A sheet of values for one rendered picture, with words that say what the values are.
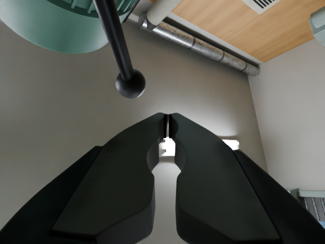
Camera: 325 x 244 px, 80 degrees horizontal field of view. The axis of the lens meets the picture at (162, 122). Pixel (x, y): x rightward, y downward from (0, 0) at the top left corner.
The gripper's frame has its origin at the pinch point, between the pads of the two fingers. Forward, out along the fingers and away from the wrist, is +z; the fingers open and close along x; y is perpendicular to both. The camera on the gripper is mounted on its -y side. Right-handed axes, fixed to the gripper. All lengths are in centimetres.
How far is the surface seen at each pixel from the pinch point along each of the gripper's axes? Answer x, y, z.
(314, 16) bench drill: 122, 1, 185
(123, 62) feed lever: -4.3, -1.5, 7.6
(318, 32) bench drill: 133, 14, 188
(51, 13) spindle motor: -12.3, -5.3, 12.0
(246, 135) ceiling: 110, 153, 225
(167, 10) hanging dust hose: -4, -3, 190
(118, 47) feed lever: -4.2, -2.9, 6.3
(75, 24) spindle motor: -10.7, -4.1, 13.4
